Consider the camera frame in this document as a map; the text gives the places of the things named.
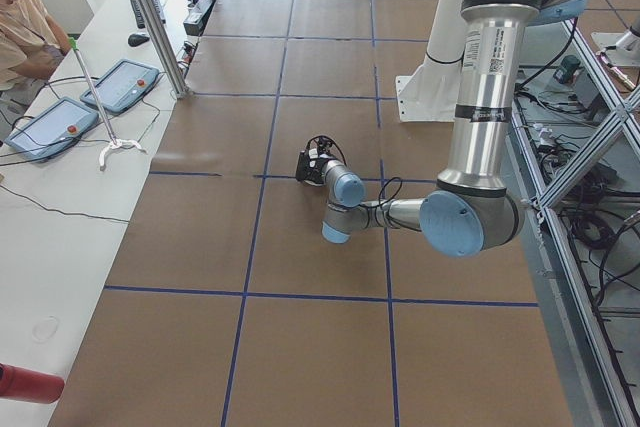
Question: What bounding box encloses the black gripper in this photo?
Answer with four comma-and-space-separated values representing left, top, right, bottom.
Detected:
295, 149, 328, 186

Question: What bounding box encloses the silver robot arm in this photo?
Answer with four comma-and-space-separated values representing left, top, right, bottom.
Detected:
296, 0, 588, 257

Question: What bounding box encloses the brown paper table cover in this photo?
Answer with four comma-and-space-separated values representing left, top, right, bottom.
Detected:
51, 0, 572, 426

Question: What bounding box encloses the white reacher grabber tool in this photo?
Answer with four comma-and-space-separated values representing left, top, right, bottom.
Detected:
68, 37, 147, 172

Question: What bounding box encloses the far blue teach pendant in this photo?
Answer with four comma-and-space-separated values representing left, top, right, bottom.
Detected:
94, 59, 160, 114

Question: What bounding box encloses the blue teach pendant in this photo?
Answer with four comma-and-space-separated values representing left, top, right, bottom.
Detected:
94, 59, 160, 114
5, 97, 98, 161

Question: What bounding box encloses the black computer mouse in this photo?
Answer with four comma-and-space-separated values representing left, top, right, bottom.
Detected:
127, 33, 150, 47

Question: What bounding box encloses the black keyboard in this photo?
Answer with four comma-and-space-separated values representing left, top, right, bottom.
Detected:
128, 0, 167, 30

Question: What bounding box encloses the near blue teach pendant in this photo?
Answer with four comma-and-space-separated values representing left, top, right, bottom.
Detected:
5, 97, 98, 161

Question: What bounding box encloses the seated person beige shirt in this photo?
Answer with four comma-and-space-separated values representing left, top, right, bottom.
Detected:
1, 0, 71, 109

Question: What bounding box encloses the red bottle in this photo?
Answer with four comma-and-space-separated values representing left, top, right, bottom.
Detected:
1, 364, 65, 404

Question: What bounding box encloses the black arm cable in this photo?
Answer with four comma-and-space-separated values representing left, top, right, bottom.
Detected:
305, 133, 406, 213

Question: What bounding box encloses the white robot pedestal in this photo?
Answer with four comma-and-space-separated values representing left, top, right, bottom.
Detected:
396, 0, 467, 122

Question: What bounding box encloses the aluminium frame post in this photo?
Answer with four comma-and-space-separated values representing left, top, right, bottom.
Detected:
136, 0, 190, 99

